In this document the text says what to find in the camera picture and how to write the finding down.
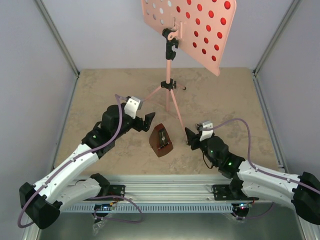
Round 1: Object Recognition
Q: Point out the pink music stand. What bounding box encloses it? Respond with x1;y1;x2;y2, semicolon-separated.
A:
141;0;237;128

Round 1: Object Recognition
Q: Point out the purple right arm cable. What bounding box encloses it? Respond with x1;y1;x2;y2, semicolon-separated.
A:
211;118;320;195

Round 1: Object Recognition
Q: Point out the aluminium corner frame post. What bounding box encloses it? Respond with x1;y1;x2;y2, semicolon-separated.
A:
33;0;80;79
252;0;302;172

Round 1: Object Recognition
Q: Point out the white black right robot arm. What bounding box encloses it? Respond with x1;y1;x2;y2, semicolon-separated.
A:
184;128;320;225

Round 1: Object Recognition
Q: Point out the aluminium left corner frame post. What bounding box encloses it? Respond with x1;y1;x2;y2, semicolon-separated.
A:
33;0;80;79

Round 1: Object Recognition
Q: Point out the grey slotted cable duct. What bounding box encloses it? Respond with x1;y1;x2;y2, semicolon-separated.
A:
64;202;234;214

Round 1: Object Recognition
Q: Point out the brown wooden metronome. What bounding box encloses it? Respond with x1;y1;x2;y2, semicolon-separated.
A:
149;123;174;158

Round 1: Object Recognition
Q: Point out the clear plastic bag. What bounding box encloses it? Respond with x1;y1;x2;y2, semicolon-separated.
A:
92;218;110;236

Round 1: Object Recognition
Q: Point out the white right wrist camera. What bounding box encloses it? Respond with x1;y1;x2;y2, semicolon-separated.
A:
196;120;214;142

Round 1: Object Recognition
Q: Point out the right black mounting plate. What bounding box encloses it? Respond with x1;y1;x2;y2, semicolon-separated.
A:
211;184;240;201

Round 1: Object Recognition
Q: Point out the black mounting plate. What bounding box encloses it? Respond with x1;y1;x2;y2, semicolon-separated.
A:
211;184;240;201
97;184;126;202

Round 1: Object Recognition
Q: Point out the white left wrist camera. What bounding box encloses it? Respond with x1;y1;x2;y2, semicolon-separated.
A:
124;96;143;119

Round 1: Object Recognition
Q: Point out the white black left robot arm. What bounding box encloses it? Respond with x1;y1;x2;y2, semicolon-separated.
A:
19;103;156;230

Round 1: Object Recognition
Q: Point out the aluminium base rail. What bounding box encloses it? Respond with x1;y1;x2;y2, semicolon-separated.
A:
67;174;308;204

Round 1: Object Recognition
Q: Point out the aluminium right corner frame post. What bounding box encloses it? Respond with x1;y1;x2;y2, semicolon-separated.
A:
252;0;302;172

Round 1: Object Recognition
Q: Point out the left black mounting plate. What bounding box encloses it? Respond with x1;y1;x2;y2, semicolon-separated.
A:
97;184;126;202

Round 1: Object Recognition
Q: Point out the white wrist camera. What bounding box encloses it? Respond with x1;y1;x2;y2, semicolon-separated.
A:
196;120;214;142
124;96;143;119

